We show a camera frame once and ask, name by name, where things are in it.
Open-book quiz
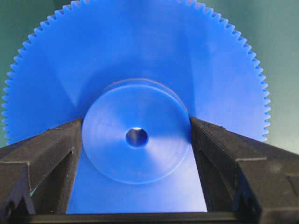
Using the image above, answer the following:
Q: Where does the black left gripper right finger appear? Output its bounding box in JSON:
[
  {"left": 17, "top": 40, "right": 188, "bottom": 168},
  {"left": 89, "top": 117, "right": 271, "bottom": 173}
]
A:
[{"left": 190, "top": 117, "right": 299, "bottom": 214}]

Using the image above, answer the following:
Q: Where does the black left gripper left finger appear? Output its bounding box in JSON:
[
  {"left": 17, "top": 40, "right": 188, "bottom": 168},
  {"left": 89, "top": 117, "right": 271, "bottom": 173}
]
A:
[{"left": 0, "top": 119, "right": 83, "bottom": 216}]

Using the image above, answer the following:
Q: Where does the teal table mat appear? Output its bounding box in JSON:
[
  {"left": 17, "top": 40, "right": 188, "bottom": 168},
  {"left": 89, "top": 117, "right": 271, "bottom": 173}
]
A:
[{"left": 0, "top": 0, "right": 299, "bottom": 153}]

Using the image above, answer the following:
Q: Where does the large blue plastic gear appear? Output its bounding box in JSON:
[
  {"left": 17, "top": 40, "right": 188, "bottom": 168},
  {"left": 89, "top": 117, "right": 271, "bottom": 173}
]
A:
[{"left": 3, "top": 0, "right": 270, "bottom": 213}]

